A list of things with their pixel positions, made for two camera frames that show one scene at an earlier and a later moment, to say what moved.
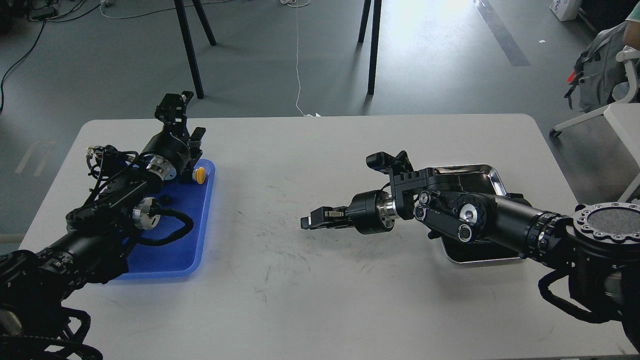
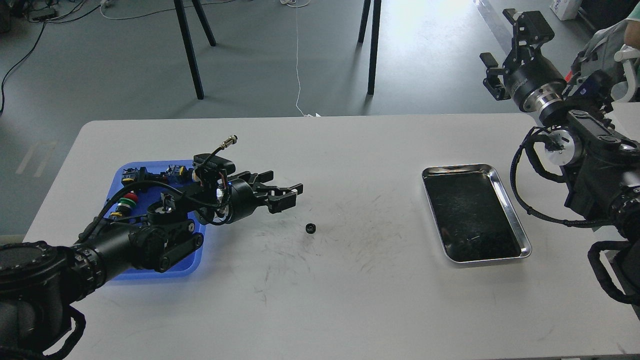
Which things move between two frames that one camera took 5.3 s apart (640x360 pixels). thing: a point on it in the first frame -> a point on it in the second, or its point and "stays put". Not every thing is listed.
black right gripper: x=371 y=212 -> x=533 y=82
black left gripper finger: x=171 y=110 -> x=254 y=177
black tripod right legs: x=377 y=10 stays put
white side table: x=625 y=117 stays put
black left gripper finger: x=195 y=139 -> x=278 y=199
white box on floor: x=566 y=10 stays put
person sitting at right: x=631 y=34 stays put
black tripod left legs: x=182 y=10 stays put
